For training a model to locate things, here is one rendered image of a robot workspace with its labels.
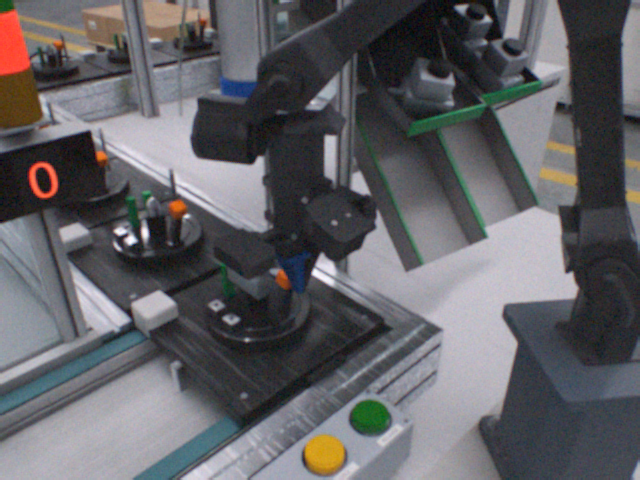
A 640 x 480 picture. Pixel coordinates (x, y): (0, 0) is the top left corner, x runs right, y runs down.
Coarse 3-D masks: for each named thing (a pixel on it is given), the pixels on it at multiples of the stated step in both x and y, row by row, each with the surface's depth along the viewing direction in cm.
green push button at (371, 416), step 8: (368, 400) 64; (376, 400) 64; (360, 408) 63; (368, 408) 63; (376, 408) 63; (384, 408) 63; (360, 416) 62; (368, 416) 62; (376, 416) 62; (384, 416) 62; (360, 424) 61; (368, 424) 61; (376, 424) 61; (384, 424) 61; (368, 432) 61; (376, 432) 61
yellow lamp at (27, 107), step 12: (24, 72) 54; (0, 84) 53; (12, 84) 54; (24, 84) 54; (0, 96) 54; (12, 96) 54; (24, 96) 55; (36, 96) 56; (0, 108) 54; (12, 108) 54; (24, 108) 55; (36, 108) 56; (0, 120) 55; (12, 120) 55; (24, 120) 56; (36, 120) 57
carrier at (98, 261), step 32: (128, 224) 93; (160, 224) 89; (192, 224) 94; (224, 224) 97; (96, 256) 89; (128, 256) 86; (160, 256) 86; (192, 256) 89; (128, 288) 82; (160, 288) 82
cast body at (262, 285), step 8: (256, 232) 71; (232, 272) 73; (232, 280) 74; (240, 280) 72; (248, 280) 71; (256, 280) 69; (264, 280) 70; (272, 280) 71; (248, 288) 71; (256, 288) 70; (264, 288) 70; (272, 288) 72; (256, 296) 70; (264, 296) 71
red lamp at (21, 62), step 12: (12, 12) 52; (0, 24) 51; (12, 24) 52; (0, 36) 51; (12, 36) 52; (0, 48) 52; (12, 48) 53; (24, 48) 54; (0, 60) 52; (12, 60) 53; (24, 60) 54; (0, 72) 53; (12, 72) 53
